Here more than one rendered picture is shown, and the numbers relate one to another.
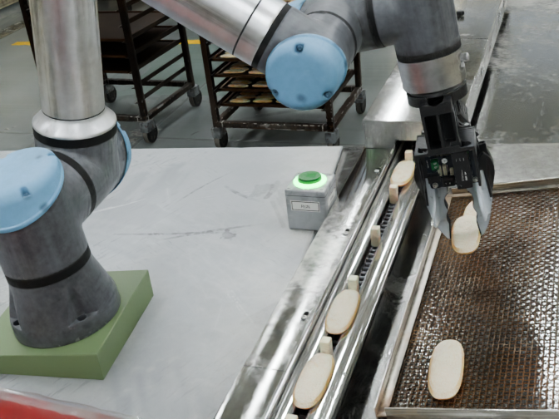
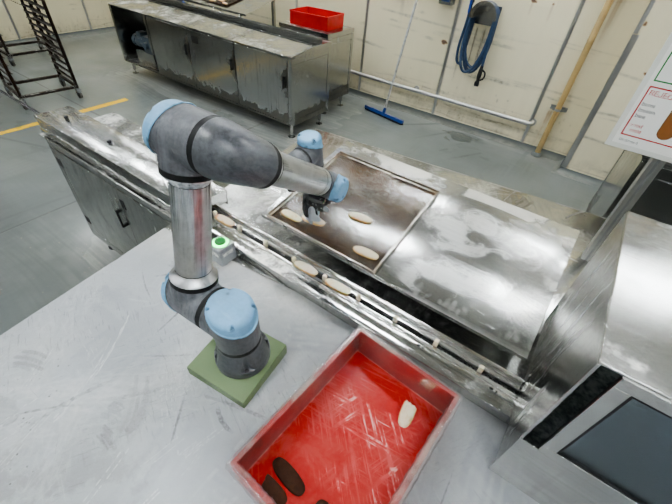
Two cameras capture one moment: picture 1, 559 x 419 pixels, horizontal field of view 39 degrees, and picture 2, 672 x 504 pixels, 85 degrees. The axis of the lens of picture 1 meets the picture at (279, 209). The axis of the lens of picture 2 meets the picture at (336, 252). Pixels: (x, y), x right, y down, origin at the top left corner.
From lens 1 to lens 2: 105 cm
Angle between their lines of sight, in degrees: 64
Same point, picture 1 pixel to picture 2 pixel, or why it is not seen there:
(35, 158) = (227, 295)
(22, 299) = (254, 355)
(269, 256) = (239, 279)
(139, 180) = (101, 309)
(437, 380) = (371, 255)
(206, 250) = not seen: hidden behind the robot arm
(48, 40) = (204, 237)
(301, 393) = (344, 290)
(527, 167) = (244, 194)
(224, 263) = not seen: hidden behind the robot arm
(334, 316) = (310, 270)
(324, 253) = (268, 259)
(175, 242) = not seen: hidden behind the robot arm
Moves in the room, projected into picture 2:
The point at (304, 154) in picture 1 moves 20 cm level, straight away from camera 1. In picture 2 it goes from (156, 240) to (112, 229)
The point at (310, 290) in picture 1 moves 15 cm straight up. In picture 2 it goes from (290, 270) to (289, 238)
